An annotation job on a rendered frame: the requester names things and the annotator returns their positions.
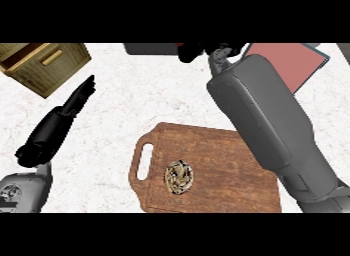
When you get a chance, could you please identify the pink flat rectangular board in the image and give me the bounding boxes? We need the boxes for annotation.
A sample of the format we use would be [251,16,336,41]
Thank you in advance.
[241,42,333,95]

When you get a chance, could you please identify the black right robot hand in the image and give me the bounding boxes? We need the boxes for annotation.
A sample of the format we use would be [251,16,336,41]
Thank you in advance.
[176,42,250,65]

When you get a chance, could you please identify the mottled green-yellow bell pepper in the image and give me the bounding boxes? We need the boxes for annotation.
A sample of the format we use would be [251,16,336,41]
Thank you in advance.
[164,159,195,196]

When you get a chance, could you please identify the brown wooden cutting board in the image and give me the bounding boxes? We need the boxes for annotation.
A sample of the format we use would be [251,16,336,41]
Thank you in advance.
[127,121,284,214]

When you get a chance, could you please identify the dark grey flat block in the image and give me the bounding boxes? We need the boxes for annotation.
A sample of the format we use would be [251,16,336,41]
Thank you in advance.
[123,42,183,57]

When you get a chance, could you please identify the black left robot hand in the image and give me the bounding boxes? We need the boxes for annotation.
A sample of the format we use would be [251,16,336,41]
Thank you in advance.
[14,74,98,169]

